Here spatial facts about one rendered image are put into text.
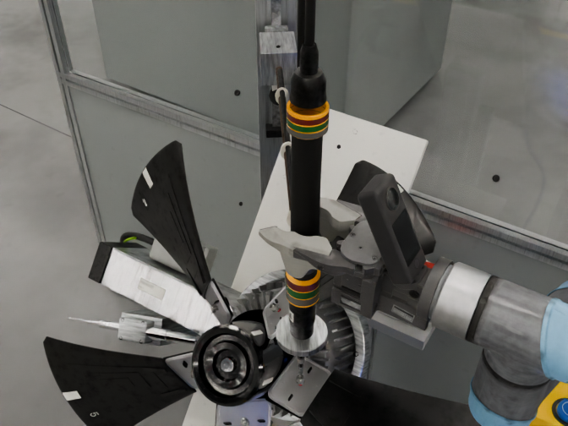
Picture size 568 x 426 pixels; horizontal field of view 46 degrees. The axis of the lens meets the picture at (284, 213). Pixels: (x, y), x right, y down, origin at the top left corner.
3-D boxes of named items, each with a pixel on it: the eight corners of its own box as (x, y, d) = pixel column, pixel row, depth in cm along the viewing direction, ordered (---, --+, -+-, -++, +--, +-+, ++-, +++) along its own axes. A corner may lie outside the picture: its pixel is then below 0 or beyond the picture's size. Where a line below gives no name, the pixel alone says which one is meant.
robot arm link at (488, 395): (559, 395, 80) (587, 339, 73) (508, 456, 75) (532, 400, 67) (503, 357, 85) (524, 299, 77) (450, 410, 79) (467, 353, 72)
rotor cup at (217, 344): (211, 375, 111) (167, 390, 99) (240, 294, 110) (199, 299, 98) (285, 415, 105) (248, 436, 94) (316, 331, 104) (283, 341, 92)
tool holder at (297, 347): (273, 307, 95) (273, 258, 89) (323, 304, 95) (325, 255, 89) (276, 358, 88) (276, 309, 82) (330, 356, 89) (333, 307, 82)
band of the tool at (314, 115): (285, 119, 71) (285, 95, 69) (325, 117, 71) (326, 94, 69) (287, 143, 67) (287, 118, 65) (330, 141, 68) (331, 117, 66)
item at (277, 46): (259, 63, 139) (259, 25, 133) (292, 62, 139) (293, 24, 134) (261, 89, 131) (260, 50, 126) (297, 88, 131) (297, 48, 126)
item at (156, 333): (233, 352, 113) (71, 323, 127) (235, 339, 113) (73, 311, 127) (227, 353, 111) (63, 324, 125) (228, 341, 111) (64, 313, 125)
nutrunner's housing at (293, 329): (286, 336, 94) (287, 35, 64) (314, 335, 94) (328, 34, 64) (287, 359, 91) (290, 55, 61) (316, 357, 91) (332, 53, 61)
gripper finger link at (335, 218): (289, 226, 85) (341, 264, 80) (290, 190, 81) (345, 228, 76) (307, 215, 87) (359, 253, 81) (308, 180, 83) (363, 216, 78)
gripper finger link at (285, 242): (253, 276, 78) (329, 292, 77) (251, 240, 75) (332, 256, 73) (260, 259, 81) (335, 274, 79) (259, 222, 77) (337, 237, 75)
